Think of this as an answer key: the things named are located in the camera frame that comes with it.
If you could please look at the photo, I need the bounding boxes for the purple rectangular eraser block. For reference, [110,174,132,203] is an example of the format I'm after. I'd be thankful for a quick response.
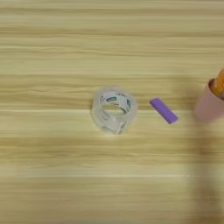
[149,97,179,125]

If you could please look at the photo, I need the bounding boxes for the pink plastic cup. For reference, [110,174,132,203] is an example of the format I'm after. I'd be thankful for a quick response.
[194,77,224,124]

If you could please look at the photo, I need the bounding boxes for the orange juice bottle white cap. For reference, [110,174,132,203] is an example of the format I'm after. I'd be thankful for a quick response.
[210,68,224,101]

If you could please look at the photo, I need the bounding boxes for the clear packing tape roll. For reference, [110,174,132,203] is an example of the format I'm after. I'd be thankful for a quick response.
[90,86,139,136]

